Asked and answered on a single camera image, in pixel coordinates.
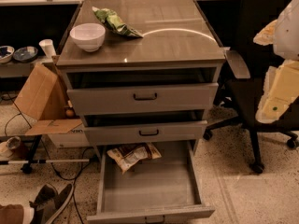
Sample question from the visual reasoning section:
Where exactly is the brown chip bag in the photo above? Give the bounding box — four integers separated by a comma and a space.
107, 143, 162, 174

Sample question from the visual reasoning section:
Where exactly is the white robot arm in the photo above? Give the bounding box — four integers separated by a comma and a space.
253, 0, 299, 123

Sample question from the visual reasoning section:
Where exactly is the grey drawer cabinet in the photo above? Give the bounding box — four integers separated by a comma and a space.
55, 0, 227, 161

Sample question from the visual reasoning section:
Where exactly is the grey top drawer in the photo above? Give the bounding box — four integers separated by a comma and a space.
67, 83, 218, 115

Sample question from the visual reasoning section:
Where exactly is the grey drawer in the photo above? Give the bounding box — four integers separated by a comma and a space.
85, 120, 207, 146
87, 141, 214, 224
67, 83, 218, 115

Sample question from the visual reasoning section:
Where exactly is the grey middle drawer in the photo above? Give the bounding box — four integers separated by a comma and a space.
85, 120, 207, 146

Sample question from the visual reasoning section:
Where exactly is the grey bottom drawer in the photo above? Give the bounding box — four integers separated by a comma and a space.
87, 141, 214, 224

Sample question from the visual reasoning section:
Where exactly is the green chip bag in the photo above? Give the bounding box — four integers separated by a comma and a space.
92, 7, 143, 38

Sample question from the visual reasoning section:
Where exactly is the white box with print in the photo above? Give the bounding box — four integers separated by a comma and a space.
49, 125, 90, 148

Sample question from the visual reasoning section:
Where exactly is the small orange ball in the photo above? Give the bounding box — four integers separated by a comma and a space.
65, 108, 75, 119

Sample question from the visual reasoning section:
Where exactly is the black office chair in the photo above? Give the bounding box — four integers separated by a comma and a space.
204, 0, 299, 174

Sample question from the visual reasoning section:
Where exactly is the brown cardboard box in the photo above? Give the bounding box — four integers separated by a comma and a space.
14, 63, 82, 135

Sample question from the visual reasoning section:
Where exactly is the white paper cup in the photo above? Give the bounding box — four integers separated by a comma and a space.
39, 39, 56, 58

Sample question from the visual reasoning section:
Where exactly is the blue patterned bowl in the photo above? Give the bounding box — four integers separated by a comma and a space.
13, 46, 38, 63

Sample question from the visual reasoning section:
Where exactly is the dark sneaker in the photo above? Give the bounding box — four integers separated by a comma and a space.
29, 184, 58, 208

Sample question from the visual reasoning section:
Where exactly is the black stand with white bar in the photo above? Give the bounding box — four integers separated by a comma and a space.
0, 135, 91, 174

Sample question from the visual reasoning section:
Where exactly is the small cup on floor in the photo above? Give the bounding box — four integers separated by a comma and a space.
0, 136, 28, 160

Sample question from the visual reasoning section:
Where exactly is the low grey shelf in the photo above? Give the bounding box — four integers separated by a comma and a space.
0, 57, 53, 78

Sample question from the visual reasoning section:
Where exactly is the blue white bowl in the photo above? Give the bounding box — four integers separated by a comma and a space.
0, 46, 15, 63

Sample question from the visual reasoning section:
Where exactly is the grey sneaker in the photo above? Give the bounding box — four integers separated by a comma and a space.
36, 184, 74, 224

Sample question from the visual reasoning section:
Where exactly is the black floor cable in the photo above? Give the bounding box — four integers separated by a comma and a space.
3, 91, 96, 224

